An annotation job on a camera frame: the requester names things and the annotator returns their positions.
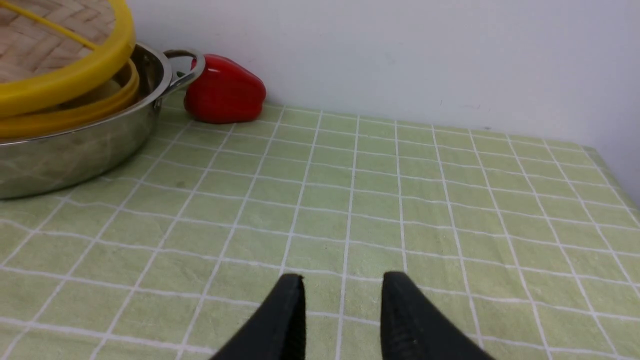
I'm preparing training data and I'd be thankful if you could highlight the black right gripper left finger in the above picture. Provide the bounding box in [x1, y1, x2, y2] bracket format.
[211, 273, 307, 360]

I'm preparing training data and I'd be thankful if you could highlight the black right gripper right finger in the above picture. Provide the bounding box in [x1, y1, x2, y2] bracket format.
[381, 271, 492, 360]

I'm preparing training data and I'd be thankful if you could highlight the bamboo steamer basket yellow rim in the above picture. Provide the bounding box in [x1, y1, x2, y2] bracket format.
[0, 60, 140, 139]

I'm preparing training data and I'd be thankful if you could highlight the woven bamboo steamer lid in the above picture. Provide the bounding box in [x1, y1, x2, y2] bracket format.
[0, 0, 137, 117]

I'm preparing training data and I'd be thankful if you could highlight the stainless steel pot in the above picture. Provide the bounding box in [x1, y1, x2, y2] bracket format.
[0, 43, 206, 199]

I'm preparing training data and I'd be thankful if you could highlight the green checkered tablecloth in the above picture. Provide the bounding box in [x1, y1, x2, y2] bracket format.
[1, 96, 640, 360]

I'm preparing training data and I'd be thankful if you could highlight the red bell pepper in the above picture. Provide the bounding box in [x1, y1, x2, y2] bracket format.
[183, 54, 267, 125]

